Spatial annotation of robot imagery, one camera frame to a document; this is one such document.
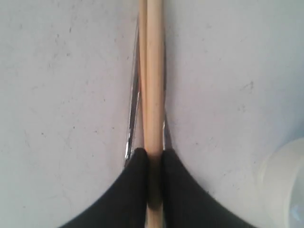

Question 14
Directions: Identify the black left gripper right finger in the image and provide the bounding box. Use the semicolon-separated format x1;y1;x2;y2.
161;149;253;228

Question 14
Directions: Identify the white ceramic bowl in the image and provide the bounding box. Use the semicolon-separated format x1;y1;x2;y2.
259;138;304;228

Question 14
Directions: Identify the steel table knife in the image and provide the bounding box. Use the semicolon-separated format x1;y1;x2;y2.
124;23;140;167

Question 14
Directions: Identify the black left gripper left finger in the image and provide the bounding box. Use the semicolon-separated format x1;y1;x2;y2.
62;148;149;228

